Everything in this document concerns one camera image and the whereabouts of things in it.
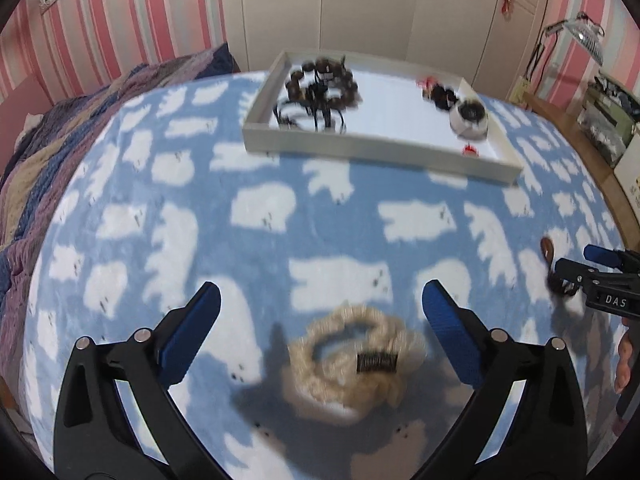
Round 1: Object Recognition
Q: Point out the white strap wristwatch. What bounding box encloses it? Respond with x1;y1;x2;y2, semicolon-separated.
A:
449;99;488;141

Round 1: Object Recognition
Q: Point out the pale green jade pendant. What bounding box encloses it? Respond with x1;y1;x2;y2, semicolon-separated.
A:
272;79;355;134

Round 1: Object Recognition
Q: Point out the person right hand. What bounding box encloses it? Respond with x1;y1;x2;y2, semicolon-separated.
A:
614;318;634;394

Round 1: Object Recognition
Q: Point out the brown oval pendant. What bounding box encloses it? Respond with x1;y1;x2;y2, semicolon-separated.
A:
540;236;578;298

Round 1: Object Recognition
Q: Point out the cream scrunchie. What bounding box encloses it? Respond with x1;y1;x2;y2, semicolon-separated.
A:
288;304;427;415

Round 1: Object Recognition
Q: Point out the clear storage box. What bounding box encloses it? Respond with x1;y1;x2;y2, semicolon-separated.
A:
577;86;639;168

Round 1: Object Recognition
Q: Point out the red knot agate charm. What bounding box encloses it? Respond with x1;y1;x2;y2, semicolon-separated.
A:
462;144;480;157

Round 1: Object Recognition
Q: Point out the striped purple quilt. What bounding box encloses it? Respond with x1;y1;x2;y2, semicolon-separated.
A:
1;44;239;396

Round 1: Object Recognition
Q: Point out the white desk fan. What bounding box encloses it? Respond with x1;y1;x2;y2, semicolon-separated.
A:
524;11;605;82

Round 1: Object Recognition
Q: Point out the white shallow tray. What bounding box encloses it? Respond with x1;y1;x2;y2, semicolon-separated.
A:
242;50;524;184

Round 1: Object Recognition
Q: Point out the white wardrobe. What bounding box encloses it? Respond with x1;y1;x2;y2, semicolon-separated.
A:
222;0;548;99

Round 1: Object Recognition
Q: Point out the beige wall socket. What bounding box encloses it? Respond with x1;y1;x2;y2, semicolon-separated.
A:
509;76;530;106

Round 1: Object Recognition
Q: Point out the black beaded charm bracelet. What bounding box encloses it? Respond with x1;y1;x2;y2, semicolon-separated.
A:
416;77;461;111

